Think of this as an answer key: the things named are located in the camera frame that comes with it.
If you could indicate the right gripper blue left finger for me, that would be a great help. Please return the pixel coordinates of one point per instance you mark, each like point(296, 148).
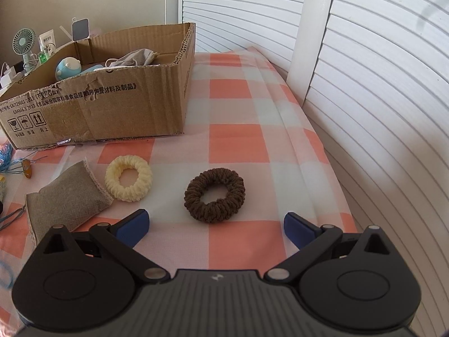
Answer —
point(118, 241)

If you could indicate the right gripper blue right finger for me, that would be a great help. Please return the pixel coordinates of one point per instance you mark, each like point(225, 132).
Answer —
point(315, 244)

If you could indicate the cream hair scrunchie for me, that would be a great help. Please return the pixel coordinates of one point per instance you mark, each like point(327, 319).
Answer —
point(128, 178)

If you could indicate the grey fabric pouch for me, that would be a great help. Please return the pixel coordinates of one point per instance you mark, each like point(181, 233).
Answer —
point(139, 57)
point(73, 198)

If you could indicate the brown hair scrunchie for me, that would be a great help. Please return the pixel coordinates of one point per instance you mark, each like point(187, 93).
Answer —
point(215, 195)

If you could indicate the orange small toy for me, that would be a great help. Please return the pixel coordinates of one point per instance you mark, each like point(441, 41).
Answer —
point(27, 168)

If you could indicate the blue white plush toy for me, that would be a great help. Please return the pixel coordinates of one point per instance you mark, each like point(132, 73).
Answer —
point(67, 68)

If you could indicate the blue tassel sachet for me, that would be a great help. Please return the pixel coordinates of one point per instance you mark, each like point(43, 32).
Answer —
point(11, 166)

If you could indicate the blue surgical mask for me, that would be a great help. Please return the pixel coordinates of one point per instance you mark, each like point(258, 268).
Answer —
point(105, 67)

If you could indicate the pink checkered tablecloth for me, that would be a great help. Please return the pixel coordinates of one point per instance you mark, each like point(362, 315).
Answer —
point(240, 115)

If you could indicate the brown cardboard box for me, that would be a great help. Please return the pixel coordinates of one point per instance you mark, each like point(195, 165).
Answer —
point(131, 102)

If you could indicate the white power adapter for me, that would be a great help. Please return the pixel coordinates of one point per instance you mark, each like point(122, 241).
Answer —
point(9, 76)

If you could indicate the white louvered door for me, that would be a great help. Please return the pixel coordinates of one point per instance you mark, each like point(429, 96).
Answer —
point(372, 77)

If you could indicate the green small bottle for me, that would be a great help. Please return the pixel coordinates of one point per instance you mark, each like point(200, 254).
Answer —
point(42, 57)

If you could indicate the white cosmetic box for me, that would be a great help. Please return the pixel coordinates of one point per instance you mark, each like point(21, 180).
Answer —
point(47, 42)

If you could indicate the phone stand with mirror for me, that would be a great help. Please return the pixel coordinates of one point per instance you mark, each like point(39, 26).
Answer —
point(80, 29)

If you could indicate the green handheld fan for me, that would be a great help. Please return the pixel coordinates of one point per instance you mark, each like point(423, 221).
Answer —
point(22, 45)

